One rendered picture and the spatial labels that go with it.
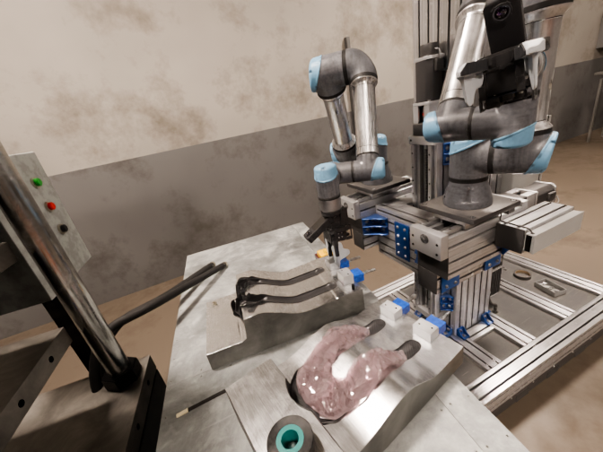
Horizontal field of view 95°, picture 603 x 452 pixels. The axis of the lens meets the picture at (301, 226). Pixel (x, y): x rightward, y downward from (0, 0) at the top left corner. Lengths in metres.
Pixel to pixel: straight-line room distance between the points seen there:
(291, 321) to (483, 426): 0.50
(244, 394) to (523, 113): 0.82
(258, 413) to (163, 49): 2.90
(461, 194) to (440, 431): 0.68
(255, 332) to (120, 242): 2.52
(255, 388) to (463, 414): 0.44
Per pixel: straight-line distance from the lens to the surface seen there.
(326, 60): 1.14
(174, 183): 3.06
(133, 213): 3.14
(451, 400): 0.79
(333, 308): 0.91
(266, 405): 0.67
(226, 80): 3.11
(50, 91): 3.17
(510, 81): 0.57
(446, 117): 0.78
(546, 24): 1.01
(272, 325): 0.87
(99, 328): 0.98
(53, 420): 1.16
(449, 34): 1.31
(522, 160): 1.02
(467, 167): 1.04
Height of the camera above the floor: 1.44
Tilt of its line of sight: 23 degrees down
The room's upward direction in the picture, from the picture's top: 11 degrees counter-clockwise
